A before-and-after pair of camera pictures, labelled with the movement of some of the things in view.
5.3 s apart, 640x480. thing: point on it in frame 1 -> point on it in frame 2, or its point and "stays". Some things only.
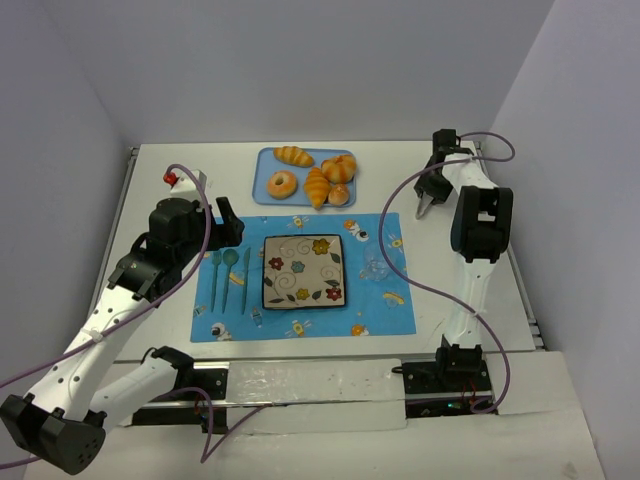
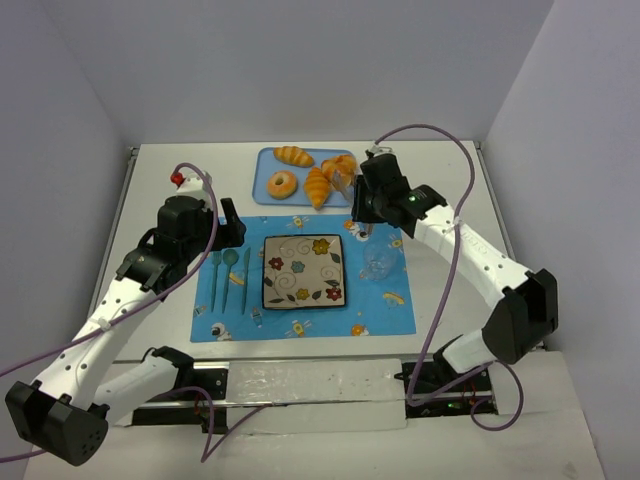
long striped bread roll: [293, 155] stays
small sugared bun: [338, 194] -> [340, 179]
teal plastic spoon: [230, 257] stays
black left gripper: [220, 230] stays
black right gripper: [433, 187] -> [362, 201]
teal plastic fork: [216, 259] stays
